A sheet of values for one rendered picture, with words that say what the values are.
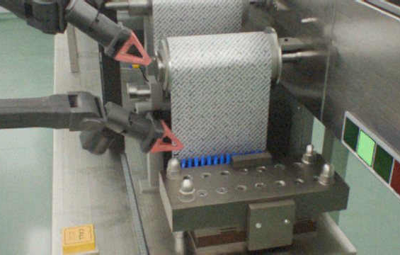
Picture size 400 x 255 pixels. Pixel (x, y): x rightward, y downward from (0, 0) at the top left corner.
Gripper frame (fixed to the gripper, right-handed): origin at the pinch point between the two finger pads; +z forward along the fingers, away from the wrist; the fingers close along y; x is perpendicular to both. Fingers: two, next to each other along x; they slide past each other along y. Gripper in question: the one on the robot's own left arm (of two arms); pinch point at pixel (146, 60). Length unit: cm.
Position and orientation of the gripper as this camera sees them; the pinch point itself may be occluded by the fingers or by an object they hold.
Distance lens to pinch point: 123.9
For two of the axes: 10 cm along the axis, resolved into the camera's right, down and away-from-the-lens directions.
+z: 7.8, 5.2, 3.5
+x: 6.0, -7.8, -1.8
